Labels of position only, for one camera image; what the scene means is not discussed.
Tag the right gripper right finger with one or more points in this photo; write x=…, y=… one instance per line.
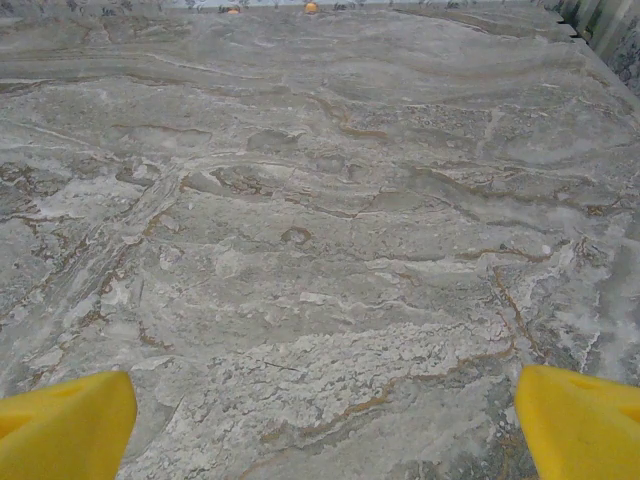
x=585, y=430

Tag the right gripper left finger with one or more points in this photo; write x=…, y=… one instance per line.
x=60, y=430

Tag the small orange clip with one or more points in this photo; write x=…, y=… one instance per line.
x=311, y=6

